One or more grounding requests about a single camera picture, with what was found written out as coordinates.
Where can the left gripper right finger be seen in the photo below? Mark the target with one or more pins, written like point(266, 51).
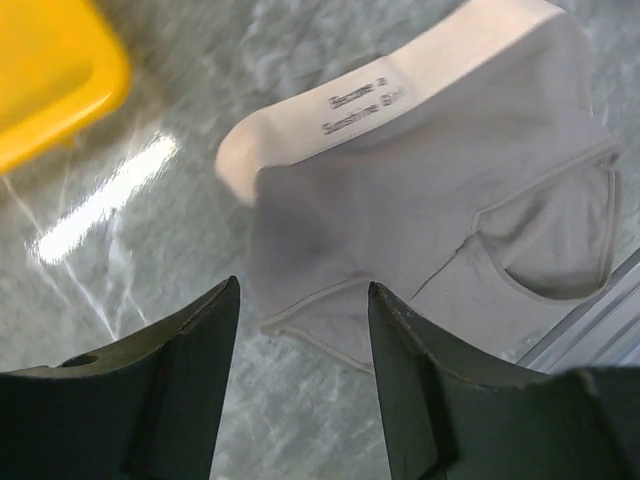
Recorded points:
point(452, 411)

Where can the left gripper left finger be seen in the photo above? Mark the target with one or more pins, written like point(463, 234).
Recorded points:
point(147, 406)

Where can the grey underwear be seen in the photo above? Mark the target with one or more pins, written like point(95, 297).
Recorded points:
point(465, 171)

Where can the yellow plastic tray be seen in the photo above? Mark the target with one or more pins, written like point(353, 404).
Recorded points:
point(62, 68)

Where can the aluminium mounting rail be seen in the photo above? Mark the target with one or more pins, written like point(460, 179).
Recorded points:
point(603, 331)

